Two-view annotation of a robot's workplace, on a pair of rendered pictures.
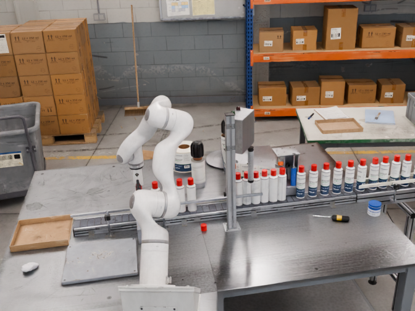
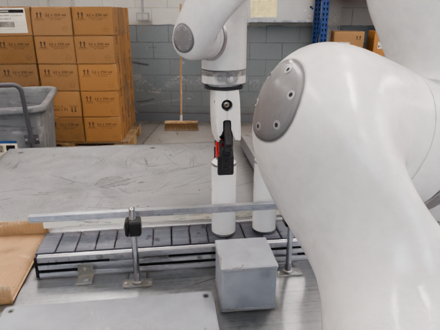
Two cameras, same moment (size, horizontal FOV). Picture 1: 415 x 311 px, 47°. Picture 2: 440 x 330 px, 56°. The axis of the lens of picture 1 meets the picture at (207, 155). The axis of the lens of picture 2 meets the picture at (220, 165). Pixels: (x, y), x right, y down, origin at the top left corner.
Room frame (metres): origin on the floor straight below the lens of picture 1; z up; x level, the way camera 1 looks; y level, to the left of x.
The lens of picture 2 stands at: (1.53, 0.38, 1.32)
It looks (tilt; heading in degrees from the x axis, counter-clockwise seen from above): 20 degrees down; 1
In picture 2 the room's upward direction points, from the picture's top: straight up
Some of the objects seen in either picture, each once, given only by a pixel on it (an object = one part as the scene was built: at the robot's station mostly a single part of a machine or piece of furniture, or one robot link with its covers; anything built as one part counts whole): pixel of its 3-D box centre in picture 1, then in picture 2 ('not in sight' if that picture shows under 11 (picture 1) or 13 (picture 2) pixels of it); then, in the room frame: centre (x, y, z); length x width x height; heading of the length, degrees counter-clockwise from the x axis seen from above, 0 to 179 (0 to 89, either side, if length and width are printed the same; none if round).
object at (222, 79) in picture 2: (136, 163); (223, 76); (2.32, 0.39, 1.21); 0.09 x 0.08 x 0.03; 8
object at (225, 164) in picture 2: not in sight; (226, 160); (2.29, 0.38, 1.06); 0.03 x 0.03 x 0.07; 8
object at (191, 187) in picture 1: (191, 194); not in sight; (2.37, 0.10, 0.98); 0.05 x 0.05 x 0.20
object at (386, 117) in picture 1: (379, 116); not in sight; (3.90, -1.51, 0.81); 0.32 x 0.24 x 0.01; 162
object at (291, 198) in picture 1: (218, 209); (414, 227); (2.39, -0.05, 0.86); 1.65 x 0.08 x 0.04; 98
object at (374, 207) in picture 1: (374, 208); not in sight; (2.33, -0.94, 0.87); 0.07 x 0.07 x 0.07
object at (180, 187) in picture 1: (180, 195); not in sight; (2.36, 0.16, 0.98); 0.05 x 0.05 x 0.20
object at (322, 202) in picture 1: (218, 210); (413, 230); (2.39, -0.05, 0.85); 1.65 x 0.11 x 0.05; 98
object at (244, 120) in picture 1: (239, 130); not in sight; (2.32, -0.17, 1.38); 0.17 x 0.10 x 0.19; 153
